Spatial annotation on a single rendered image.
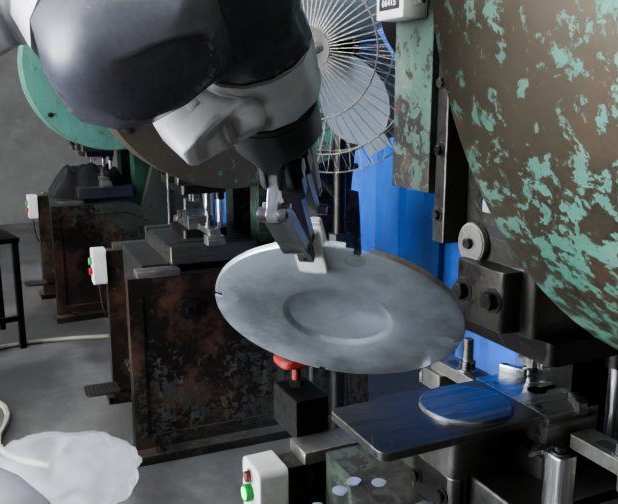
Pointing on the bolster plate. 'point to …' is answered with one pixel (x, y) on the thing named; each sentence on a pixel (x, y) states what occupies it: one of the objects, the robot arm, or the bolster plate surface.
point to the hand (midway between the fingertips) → (310, 245)
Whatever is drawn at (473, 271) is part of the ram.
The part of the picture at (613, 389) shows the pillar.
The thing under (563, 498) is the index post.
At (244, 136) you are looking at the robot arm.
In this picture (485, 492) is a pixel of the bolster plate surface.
